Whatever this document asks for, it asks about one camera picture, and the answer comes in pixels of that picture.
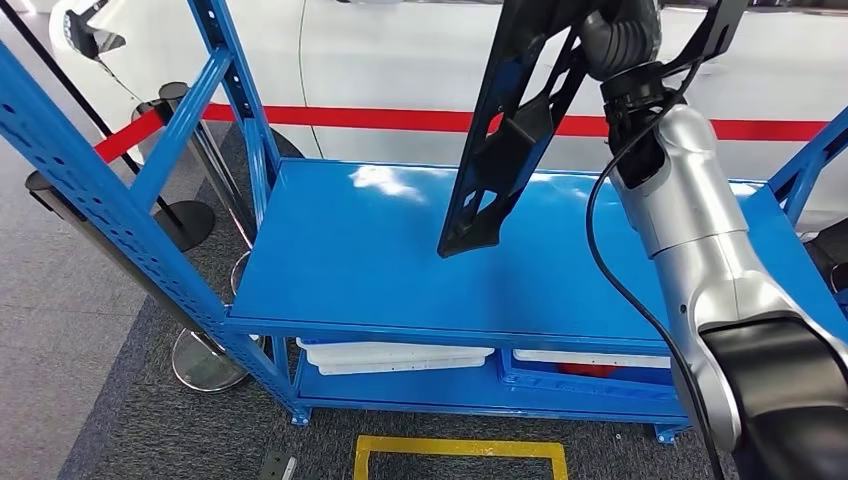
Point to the white car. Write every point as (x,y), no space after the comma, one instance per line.
(397,53)

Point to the red part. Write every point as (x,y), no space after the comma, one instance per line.
(586,370)

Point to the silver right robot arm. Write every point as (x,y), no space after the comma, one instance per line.
(696,225)

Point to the black pole stand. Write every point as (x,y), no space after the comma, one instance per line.
(182,225)

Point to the black plastic plate frame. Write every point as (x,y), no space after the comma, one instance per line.
(490,166)

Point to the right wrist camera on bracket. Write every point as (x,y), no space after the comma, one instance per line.
(719,26)

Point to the blue metal shelf rack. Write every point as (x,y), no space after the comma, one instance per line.
(364,265)

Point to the red barrier belt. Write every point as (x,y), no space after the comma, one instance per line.
(371,119)

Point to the yellow floor tape square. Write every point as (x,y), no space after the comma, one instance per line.
(457,445)

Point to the chrome stanchion post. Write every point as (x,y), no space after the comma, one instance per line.
(218,185)
(208,364)

